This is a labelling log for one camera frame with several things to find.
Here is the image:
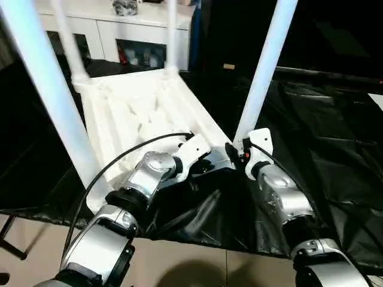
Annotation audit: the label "black left wrist camera cable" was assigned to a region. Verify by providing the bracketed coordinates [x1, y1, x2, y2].
[61, 132, 194, 270]

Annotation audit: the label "black metal rail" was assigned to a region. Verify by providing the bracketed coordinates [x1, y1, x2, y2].
[275, 67, 383, 86]

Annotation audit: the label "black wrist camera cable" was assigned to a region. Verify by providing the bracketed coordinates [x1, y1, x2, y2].
[61, 132, 194, 270]
[250, 143, 372, 287]

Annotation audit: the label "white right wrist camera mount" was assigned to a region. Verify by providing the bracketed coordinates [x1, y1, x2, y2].
[244, 127, 275, 181]

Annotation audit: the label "grey glossy object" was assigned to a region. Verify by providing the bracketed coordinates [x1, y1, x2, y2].
[112, 0, 140, 16]

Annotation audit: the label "blue vertical panel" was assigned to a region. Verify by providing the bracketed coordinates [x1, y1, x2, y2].
[191, 0, 207, 71]

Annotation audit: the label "white flat board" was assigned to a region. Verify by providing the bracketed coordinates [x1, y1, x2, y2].
[367, 93, 383, 111]

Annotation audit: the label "black work mat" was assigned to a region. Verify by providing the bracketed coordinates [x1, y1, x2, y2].
[0, 58, 383, 261]

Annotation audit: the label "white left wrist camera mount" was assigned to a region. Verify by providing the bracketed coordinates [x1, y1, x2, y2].
[175, 133, 211, 184]

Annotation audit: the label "white plastic table leg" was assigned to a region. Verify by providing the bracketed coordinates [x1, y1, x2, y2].
[165, 0, 181, 75]
[0, 0, 101, 207]
[49, 0, 89, 86]
[232, 0, 300, 148]

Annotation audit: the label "white glass-door cabinet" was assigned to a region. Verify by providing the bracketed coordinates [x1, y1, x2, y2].
[38, 0, 192, 71]

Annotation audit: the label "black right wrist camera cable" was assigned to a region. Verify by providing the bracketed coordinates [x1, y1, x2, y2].
[250, 143, 372, 287]

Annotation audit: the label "black folding chair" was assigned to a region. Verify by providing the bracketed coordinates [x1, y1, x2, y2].
[0, 215, 28, 261]

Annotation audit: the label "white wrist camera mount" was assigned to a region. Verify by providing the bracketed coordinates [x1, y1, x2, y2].
[244, 127, 275, 181]
[175, 133, 211, 184]

